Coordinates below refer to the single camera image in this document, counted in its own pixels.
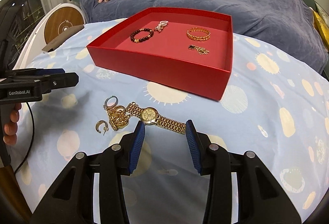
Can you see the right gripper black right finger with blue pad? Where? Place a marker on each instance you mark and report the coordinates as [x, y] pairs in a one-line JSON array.
[[261, 199]]

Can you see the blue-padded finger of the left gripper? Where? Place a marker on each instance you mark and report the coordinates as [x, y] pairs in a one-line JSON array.
[[38, 71]]

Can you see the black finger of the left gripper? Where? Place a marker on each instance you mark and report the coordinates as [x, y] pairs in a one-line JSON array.
[[55, 81]]

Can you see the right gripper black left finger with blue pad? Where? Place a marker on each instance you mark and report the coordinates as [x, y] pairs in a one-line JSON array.
[[70, 198]]

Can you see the silver hoop earring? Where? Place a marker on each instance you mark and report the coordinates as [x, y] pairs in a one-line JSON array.
[[110, 102]]

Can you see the gold c-shaped earring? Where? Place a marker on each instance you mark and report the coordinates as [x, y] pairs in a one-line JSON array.
[[101, 127]]

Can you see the gold wristwatch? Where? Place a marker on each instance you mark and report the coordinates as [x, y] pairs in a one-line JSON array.
[[150, 116]]

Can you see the red shallow jewelry box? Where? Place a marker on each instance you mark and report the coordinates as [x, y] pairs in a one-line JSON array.
[[193, 53]]

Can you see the person's left hand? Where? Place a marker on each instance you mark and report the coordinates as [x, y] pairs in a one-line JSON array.
[[11, 127]]

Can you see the round wooden white appliance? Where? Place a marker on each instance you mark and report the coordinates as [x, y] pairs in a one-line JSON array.
[[60, 18]]

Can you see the light blue patterned tablecloth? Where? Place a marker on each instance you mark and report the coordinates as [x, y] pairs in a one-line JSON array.
[[273, 105]]

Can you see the silver pink crystal brooch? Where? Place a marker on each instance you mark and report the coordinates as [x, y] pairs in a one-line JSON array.
[[160, 26]]

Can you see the gold yellow pillow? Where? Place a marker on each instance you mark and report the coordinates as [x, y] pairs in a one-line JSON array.
[[321, 27]]

